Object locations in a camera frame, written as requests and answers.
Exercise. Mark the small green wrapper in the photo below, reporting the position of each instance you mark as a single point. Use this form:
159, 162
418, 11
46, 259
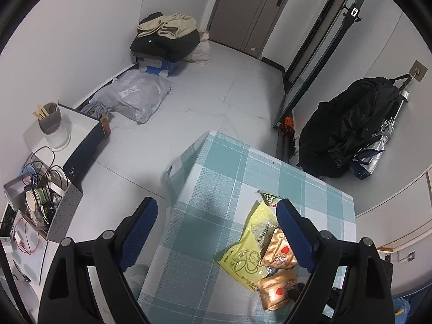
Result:
268, 198

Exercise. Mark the blue cardboard box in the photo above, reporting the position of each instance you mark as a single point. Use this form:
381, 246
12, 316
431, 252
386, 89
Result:
155, 65

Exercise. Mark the black backpack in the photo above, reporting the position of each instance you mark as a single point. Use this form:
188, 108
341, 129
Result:
341, 131

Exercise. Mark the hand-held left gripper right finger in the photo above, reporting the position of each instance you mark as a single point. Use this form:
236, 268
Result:
295, 236

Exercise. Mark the black door latch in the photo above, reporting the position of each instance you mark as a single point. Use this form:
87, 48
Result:
352, 12

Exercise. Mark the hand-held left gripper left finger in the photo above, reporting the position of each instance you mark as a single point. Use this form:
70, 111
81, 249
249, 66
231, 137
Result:
140, 233

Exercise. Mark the gold snack packet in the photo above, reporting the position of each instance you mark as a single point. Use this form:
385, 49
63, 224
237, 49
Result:
278, 251
276, 292

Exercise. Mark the wall socket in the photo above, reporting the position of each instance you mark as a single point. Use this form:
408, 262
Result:
406, 257

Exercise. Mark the silver folding umbrella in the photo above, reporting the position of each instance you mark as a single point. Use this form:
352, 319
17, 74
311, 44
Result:
374, 148

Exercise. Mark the orange black tool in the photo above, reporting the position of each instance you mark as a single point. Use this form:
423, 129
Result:
287, 128

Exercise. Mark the grey speckled box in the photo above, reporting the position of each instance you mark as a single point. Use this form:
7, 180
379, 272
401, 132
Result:
64, 212

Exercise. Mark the white cup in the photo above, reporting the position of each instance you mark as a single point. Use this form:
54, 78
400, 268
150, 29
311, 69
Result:
55, 131

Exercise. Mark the grey door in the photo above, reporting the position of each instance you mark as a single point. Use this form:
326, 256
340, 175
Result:
243, 10

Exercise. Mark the yellow snack packet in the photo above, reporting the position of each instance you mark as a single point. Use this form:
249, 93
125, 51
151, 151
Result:
246, 253

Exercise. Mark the navy white shoebox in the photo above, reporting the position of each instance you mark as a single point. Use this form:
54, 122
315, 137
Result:
84, 152

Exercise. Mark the paper cup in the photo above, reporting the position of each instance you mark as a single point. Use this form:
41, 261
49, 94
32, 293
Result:
33, 199

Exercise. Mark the black clothing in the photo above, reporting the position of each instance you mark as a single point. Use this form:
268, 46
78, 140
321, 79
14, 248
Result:
162, 47

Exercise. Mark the beige clothing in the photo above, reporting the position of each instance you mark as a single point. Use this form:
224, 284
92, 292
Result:
172, 23

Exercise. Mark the wooden chopsticks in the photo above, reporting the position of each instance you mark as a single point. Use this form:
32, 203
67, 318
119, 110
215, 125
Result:
41, 111

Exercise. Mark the teal checkered tablecloth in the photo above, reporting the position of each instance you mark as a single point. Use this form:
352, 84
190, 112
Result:
219, 182

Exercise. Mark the black framed glass door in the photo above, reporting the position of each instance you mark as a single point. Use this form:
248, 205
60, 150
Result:
314, 57

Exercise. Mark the square wall hook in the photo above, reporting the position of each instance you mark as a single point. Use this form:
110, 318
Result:
417, 71

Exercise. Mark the beige tote bag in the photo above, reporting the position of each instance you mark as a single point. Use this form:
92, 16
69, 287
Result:
199, 54

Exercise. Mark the white wardrobe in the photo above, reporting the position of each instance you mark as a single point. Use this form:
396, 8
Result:
388, 202

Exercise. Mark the grey plastic bag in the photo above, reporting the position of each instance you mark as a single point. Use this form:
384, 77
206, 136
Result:
135, 94

